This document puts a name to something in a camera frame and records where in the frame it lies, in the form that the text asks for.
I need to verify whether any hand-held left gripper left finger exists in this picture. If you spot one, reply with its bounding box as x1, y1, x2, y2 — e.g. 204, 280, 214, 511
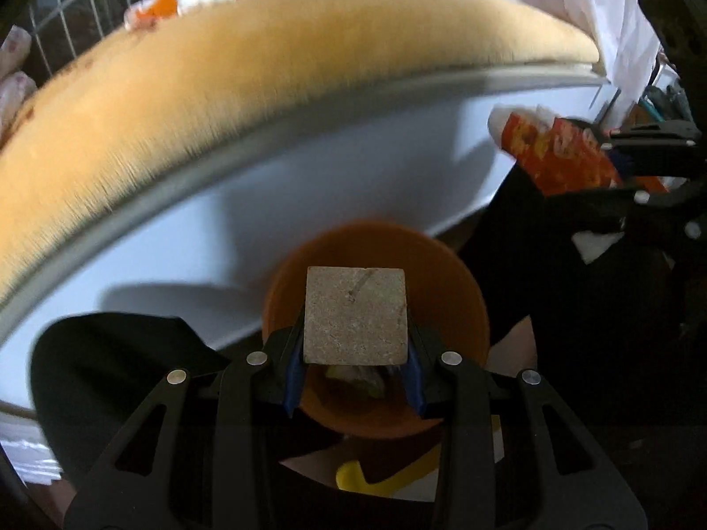
63, 314, 307, 530

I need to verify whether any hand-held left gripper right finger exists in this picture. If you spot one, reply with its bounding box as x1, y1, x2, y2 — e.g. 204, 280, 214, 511
406, 317, 647, 530

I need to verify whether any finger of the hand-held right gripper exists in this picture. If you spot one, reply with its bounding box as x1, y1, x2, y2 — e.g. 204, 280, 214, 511
588, 121, 701, 147
574, 179, 707, 244

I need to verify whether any orange plastic bin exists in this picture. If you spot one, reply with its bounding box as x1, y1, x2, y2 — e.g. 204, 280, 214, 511
262, 221, 490, 439

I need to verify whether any beige square block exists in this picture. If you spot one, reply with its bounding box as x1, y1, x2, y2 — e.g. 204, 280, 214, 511
304, 266, 410, 366

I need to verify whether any red snack wrapper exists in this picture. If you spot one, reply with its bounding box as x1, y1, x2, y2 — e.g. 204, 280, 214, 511
489, 105, 625, 197

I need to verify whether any white paper scrap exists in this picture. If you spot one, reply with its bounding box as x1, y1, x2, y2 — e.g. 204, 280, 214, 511
571, 229, 625, 265

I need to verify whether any yellow plastic object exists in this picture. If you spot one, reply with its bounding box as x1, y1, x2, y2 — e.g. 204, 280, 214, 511
336, 442, 443, 500

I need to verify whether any dark cloth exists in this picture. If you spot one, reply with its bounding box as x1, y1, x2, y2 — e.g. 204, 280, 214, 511
30, 312, 233, 487
458, 166, 707, 530

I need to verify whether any yellow floral plush blanket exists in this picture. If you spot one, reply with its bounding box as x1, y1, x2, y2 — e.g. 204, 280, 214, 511
0, 0, 603, 304

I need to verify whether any orange drink pouch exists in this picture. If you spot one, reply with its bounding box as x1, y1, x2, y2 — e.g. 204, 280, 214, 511
124, 0, 183, 31

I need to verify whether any folded pink floral quilt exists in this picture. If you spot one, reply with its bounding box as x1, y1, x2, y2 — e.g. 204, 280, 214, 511
0, 25, 37, 139

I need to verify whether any window with metal railing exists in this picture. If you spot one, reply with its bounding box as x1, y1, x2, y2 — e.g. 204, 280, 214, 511
27, 0, 255, 75

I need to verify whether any white bed frame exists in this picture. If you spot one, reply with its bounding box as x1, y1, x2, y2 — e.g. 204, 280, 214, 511
0, 63, 614, 415

